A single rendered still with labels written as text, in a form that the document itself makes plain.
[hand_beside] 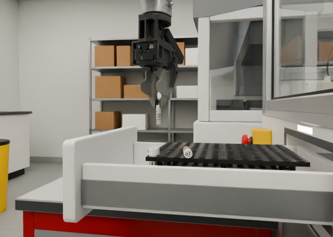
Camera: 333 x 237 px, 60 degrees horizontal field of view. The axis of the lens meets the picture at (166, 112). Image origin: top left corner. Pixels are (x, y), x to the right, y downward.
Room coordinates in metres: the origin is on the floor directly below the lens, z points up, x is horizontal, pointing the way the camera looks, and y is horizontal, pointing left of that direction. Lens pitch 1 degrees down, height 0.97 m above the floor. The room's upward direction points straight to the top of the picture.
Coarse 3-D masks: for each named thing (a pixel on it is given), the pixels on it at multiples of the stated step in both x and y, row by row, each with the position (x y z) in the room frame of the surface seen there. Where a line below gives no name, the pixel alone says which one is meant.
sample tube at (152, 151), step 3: (150, 150) 0.42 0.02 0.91; (153, 150) 0.42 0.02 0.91; (156, 150) 0.42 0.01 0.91; (150, 153) 0.42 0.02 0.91; (153, 153) 0.42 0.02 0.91; (156, 153) 0.42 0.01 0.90; (150, 156) 0.42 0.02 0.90; (153, 156) 0.42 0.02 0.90; (156, 156) 0.42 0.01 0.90; (150, 162) 0.42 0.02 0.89; (153, 162) 0.42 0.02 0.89; (156, 162) 0.42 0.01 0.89; (153, 165) 0.42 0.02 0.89; (156, 165) 0.42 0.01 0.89
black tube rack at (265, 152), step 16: (176, 144) 0.55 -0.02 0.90; (192, 144) 0.55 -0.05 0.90; (208, 144) 0.56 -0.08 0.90; (224, 144) 0.55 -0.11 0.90; (240, 144) 0.56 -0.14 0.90; (256, 144) 0.56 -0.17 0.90; (272, 144) 0.55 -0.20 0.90; (160, 160) 0.41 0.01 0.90; (176, 160) 0.41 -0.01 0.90; (192, 160) 0.40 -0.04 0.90; (208, 160) 0.40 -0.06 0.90; (224, 160) 0.40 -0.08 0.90; (240, 160) 0.39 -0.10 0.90; (256, 160) 0.39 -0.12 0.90; (272, 160) 0.40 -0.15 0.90; (288, 160) 0.39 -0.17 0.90; (304, 160) 0.39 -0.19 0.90
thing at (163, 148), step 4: (164, 144) 0.55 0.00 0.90; (168, 144) 0.56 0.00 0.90; (172, 144) 0.55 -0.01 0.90; (160, 148) 0.50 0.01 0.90; (164, 148) 0.50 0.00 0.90; (160, 152) 0.46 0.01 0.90; (148, 156) 0.42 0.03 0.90; (148, 160) 0.42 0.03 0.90; (152, 160) 0.41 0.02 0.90; (156, 160) 0.41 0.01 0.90
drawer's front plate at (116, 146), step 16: (128, 128) 0.60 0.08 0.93; (64, 144) 0.38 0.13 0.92; (80, 144) 0.39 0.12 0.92; (96, 144) 0.44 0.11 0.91; (112, 144) 0.51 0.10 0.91; (128, 144) 0.60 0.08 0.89; (64, 160) 0.38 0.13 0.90; (80, 160) 0.39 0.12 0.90; (96, 160) 0.44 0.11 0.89; (112, 160) 0.51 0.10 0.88; (128, 160) 0.60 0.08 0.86; (64, 176) 0.38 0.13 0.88; (80, 176) 0.39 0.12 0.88; (64, 192) 0.38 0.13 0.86; (80, 192) 0.39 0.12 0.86; (64, 208) 0.38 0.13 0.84; (80, 208) 0.39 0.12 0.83
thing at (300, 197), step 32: (320, 160) 0.43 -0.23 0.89; (96, 192) 0.39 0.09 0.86; (128, 192) 0.38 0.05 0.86; (160, 192) 0.37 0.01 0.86; (192, 192) 0.36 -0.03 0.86; (224, 192) 0.36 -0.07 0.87; (256, 192) 0.35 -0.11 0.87; (288, 192) 0.34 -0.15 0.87; (320, 192) 0.34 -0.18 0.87; (320, 224) 0.34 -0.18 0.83
